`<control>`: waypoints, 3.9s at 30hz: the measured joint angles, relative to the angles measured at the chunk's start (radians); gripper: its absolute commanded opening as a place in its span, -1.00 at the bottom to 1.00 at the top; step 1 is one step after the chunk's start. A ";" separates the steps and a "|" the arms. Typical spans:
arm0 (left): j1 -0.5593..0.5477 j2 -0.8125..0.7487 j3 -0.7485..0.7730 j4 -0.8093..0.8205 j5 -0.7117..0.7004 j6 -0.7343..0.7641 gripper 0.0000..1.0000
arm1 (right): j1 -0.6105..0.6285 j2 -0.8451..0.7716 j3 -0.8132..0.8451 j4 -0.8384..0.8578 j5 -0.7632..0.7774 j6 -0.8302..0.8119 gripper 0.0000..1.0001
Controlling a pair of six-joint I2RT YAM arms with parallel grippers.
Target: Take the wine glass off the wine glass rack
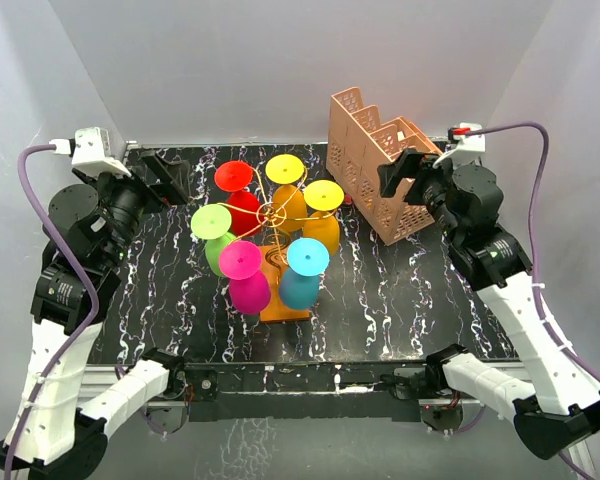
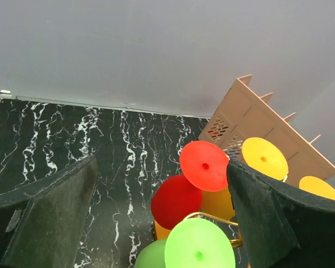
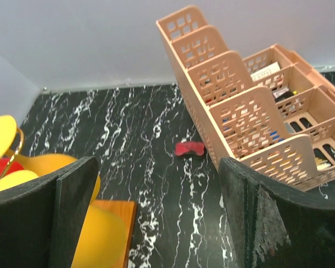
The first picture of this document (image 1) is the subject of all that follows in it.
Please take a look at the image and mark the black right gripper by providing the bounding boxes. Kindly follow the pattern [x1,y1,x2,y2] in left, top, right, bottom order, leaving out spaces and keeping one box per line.
[377,149,468,244]

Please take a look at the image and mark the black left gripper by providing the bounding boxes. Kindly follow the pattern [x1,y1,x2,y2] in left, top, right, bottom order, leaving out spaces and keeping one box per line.
[82,150,188,266]

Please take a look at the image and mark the yellow-base orange wine glass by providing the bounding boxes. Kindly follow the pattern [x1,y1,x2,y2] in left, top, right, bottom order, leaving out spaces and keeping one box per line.
[265,154,307,233]

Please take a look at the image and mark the blue wine glass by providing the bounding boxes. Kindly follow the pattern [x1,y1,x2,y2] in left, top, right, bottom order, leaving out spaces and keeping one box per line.
[287,237,330,309]

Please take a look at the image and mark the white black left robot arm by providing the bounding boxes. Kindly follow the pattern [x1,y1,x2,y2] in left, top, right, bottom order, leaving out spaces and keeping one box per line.
[0,151,190,479]

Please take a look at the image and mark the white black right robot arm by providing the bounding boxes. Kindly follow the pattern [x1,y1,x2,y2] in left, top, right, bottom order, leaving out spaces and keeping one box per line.
[377,149,600,460]

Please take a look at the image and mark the green wine glass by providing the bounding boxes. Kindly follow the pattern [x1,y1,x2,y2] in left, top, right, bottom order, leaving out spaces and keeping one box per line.
[190,203,236,278]

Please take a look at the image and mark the red wine glass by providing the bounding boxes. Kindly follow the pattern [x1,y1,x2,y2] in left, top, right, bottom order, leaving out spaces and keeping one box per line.
[214,160,261,236]

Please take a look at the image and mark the orange wooden rack base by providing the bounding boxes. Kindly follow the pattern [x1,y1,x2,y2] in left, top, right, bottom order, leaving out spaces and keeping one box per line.
[259,245,310,323]

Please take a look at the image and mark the magenta wine glass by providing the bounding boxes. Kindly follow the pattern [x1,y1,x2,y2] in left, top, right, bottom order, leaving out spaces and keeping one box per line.
[218,240,271,315]

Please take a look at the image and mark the pink plastic file organizer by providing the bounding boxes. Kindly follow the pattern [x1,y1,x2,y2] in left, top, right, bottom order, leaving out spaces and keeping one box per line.
[326,87,441,245]

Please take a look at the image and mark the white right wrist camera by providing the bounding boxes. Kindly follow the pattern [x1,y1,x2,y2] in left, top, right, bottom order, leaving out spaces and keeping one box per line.
[442,122,486,167]

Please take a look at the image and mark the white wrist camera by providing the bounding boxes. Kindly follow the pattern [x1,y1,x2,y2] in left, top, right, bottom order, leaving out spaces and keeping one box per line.
[442,122,486,167]
[71,127,131,179]

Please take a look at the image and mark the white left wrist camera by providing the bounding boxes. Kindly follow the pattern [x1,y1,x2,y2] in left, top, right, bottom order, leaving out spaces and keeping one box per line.
[71,127,131,179]

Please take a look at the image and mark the gold wire glass rack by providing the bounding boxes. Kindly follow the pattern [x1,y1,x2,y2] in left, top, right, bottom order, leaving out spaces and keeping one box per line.
[235,163,314,264]

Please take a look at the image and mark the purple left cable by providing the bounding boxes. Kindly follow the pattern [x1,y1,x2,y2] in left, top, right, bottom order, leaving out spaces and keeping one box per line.
[2,142,101,474]

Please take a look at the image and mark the black metal base frame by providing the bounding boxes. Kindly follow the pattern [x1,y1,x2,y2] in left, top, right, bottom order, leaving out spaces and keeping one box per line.
[79,357,531,439]

